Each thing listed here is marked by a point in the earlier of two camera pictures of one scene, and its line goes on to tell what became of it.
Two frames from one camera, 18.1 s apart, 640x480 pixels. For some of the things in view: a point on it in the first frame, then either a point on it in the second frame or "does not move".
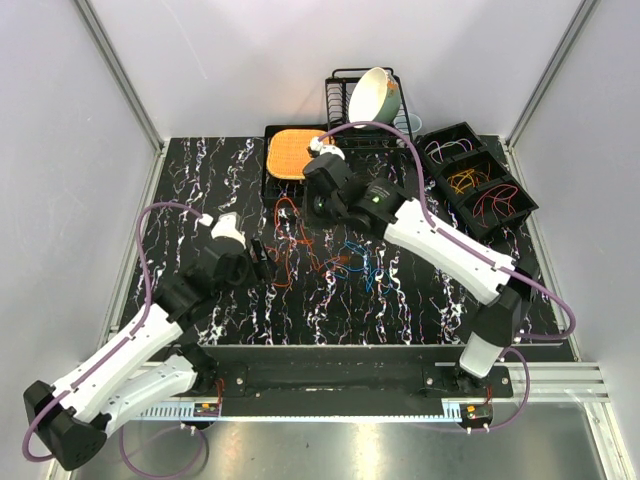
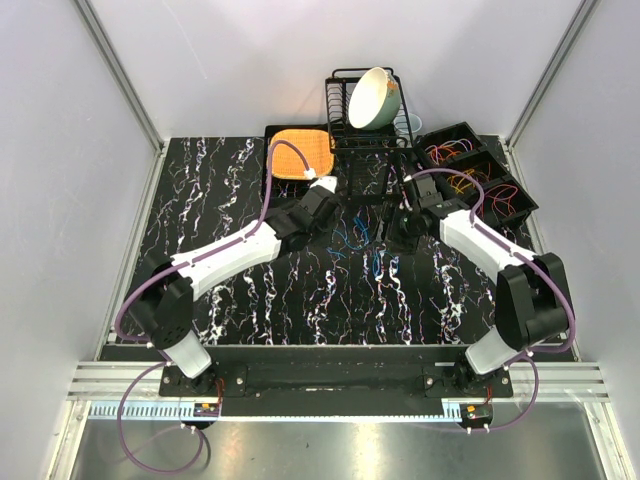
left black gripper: x=263 y=265 -> x=331 y=222
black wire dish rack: x=338 y=89 does not move
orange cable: x=303 y=240 -> x=442 y=147
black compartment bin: x=489 y=198 does not move
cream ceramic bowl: x=374 y=97 does not move
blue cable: x=377 y=279 -> x=376 y=262
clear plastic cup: x=408 y=122 does not move
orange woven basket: x=287 y=152 does not move
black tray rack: x=372 y=156 does not move
